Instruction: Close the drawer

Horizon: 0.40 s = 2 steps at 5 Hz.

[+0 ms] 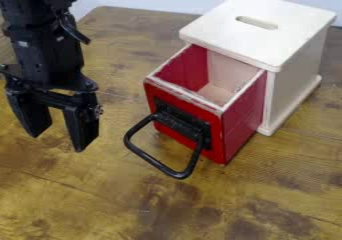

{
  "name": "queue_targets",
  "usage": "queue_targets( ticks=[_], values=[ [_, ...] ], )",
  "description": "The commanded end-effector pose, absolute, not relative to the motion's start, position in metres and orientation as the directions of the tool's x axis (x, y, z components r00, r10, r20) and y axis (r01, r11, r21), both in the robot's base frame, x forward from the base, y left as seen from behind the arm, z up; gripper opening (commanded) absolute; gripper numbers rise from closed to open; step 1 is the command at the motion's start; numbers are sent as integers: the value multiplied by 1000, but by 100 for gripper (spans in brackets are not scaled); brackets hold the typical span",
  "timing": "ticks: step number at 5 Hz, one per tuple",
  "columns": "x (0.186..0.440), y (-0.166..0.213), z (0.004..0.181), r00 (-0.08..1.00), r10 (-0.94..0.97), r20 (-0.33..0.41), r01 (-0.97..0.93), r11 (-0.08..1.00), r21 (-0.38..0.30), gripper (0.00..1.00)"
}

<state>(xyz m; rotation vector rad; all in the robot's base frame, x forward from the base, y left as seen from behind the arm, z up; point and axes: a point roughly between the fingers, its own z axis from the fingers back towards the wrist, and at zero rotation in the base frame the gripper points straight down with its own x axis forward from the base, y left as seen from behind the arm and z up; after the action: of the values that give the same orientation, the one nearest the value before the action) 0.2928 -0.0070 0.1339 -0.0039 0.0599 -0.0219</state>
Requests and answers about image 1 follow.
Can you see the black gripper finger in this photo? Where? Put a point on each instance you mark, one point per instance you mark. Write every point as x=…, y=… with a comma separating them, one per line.
x=82, y=115

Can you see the red wooden drawer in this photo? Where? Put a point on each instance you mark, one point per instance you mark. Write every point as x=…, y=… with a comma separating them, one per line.
x=217, y=89

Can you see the white wooden box cabinet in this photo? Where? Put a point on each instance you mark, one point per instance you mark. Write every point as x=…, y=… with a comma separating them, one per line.
x=277, y=36

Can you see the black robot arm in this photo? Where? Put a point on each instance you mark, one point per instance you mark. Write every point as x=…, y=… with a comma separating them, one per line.
x=33, y=7

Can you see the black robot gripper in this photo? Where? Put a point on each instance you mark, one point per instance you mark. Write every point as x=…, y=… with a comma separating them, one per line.
x=47, y=76

